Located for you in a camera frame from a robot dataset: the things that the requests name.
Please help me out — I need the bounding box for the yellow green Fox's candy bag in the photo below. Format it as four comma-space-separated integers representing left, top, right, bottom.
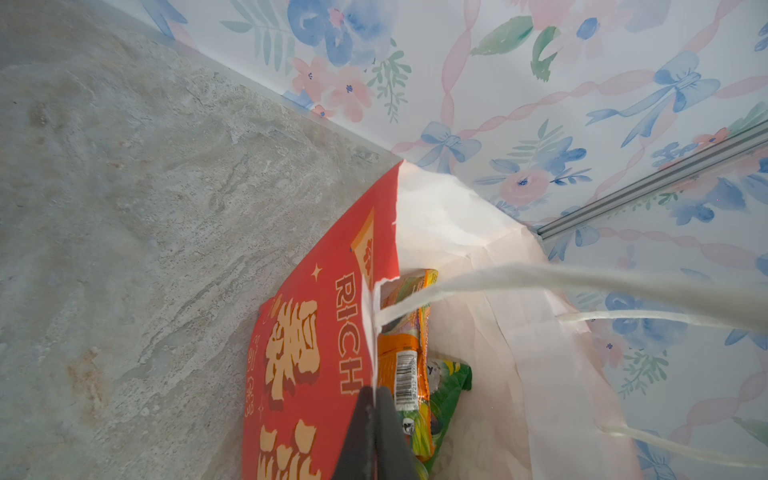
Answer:
422, 358, 472, 473

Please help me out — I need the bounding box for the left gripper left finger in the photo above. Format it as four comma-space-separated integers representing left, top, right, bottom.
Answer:
331, 386, 376, 480

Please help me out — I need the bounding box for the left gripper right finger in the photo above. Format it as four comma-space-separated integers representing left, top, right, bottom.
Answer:
374, 387, 420, 480

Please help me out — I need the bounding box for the red paper gift bag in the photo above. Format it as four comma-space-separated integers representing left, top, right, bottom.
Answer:
242, 163, 767, 479

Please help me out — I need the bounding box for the orange snack bag front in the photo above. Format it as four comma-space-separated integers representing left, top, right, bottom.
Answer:
377, 304, 434, 460

